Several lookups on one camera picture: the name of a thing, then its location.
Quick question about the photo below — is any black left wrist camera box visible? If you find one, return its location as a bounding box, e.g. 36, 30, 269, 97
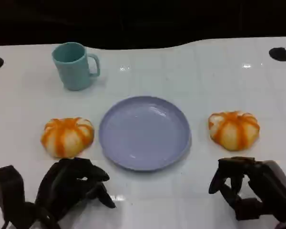
0, 166, 26, 224

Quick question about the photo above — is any orange white toy bread roll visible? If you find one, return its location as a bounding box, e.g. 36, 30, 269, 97
40, 116, 95, 158
208, 111, 261, 151

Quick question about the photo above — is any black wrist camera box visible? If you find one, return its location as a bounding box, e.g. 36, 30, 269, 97
249, 160, 286, 212
0, 166, 26, 224

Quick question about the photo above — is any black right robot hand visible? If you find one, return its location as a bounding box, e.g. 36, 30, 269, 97
208, 156, 281, 221

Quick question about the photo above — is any pale green mug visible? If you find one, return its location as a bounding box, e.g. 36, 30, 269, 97
51, 42, 101, 91

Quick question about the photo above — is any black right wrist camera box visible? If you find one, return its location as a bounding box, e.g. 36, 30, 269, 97
249, 160, 286, 212

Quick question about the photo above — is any lilac plate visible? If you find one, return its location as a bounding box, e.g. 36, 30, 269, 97
99, 95, 192, 172

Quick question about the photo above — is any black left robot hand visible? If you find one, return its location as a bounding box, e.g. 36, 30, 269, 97
34, 157, 117, 228

